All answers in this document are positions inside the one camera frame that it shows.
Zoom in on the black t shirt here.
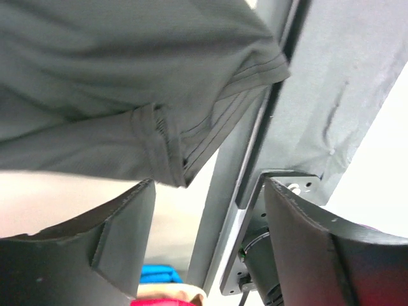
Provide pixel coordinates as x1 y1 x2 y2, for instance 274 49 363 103
1 1 289 187

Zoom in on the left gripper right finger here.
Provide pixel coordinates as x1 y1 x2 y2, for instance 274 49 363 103
265 178 407 305

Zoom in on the red folded t shirt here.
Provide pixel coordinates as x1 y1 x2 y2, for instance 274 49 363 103
129 298 194 306

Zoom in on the blue folded t shirt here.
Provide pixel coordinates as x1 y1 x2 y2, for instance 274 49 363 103
140 265 183 284

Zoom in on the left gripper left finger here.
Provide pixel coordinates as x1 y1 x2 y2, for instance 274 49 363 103
1 180 156 305

